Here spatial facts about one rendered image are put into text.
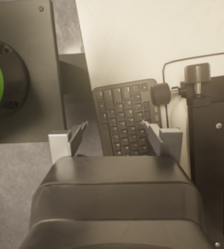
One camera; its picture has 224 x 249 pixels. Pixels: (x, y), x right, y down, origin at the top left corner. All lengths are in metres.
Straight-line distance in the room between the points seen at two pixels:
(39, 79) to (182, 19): 0.30
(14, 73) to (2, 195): 1.38
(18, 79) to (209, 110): 0.33
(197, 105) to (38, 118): 0.29
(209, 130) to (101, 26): 0.28
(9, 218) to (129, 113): 1.52
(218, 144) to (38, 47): 0.36
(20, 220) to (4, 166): 0.49
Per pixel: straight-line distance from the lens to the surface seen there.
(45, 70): 0.36
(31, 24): 0.38
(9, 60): 0.35
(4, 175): 1.55
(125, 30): 0.40
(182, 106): 0.38
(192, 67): 0.30
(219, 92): 0.36
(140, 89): 0.37
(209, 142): 0.35
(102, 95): 0.37
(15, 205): 1.66
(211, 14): 0.45
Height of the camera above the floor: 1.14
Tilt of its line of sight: 75 degrees down
